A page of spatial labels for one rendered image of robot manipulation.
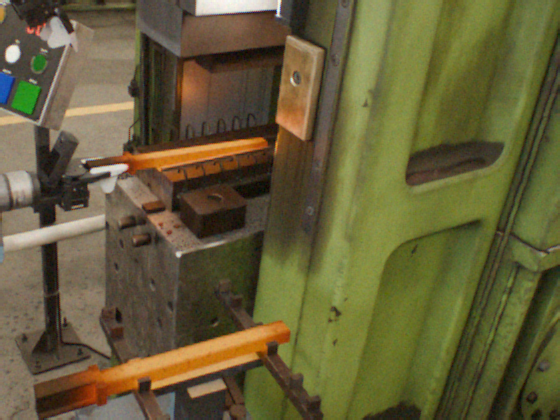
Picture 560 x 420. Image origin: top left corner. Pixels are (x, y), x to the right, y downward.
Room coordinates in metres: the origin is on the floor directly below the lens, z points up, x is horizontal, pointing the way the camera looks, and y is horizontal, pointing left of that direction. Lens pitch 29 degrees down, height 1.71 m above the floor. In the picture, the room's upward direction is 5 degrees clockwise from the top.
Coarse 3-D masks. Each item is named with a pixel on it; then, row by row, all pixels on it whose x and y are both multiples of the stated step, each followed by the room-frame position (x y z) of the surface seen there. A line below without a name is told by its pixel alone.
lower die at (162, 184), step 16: (256, 128) 1.63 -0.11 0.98; (272, 128) 1.62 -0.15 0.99; (160, 144) 1.49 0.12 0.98; (176, 144) 1.50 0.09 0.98; (192, 144) 1.48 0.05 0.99; (208, 144) 1.49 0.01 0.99; (208, 160) 1.39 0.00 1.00; (224, 160) 1.41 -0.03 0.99; (240, 160) 1.42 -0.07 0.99; (144, 176) 1.40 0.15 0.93; (160, 176) 1.34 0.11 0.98; (176, 176) 1.31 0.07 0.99; (192, 176) 1.32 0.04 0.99; (208, 176) 1.34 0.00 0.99; (224, 176) 1.36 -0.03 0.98; (240, 176) 1.38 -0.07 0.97; (160, 192) 1.33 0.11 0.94; (176, 192) 1.29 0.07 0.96; (240, 192) 1.38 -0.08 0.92; (176, 208) 1.30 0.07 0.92
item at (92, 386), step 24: (240, 336) 0.82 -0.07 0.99; (264, 336) 0.82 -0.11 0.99; (288, 336) 0.84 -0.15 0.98; (144, 360) 0.75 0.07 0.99; (168, 360) 0.75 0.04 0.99; (192, 360) 0.76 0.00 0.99; (216, 360) 0.78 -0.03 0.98; (48, 384) 0.68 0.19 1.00; (72, 384) 0.68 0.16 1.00; (96, 384) 0.69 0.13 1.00; (120, 384) 0.70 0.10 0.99; (48, 408) 0.66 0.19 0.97; (72, 408) 0.67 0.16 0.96
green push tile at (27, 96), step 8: (24, 88) 1.65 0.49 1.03; (32, 88) 1.64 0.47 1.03; (40, 88) 1.63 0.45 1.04; (16, 96) 1.65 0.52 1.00; (24, 96) 1.64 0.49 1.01; (32, 96) 1.63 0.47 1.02; (16, 104) 1.63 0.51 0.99; (24, 104) 1.62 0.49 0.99; (32, 104) 1.61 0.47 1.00; (32, 112) 1.60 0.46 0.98
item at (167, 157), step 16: (224, 144) 1.45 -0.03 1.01; (240, 144) 1.46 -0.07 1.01; (256, 144) 1.48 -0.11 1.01; (96, 160) 1.28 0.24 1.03; (112, 160) 1.29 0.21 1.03; (128, 160) 1.30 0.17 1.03; (144, 160) 1.32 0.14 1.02; (160, 160) 1.34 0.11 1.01; (176, 160) 1.36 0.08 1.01; (192, 160) 1.38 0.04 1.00
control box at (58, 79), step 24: (0, 0) 1.85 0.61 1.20; (0, 24) 1.80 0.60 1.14; (24, 24) 1.77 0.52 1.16; (72, 24) 1.70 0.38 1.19; (0, 48) 1.76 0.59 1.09; (24, 48) 1.73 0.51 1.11; (48, 48) 1.69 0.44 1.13; (72, 48) 1.68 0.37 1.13; (24, 72) 1.69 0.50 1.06; (48, 72) 1.65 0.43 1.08; (72, 72) 1.68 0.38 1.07; (48, 96) 1.61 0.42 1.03; (48, 120) 1.61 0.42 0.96
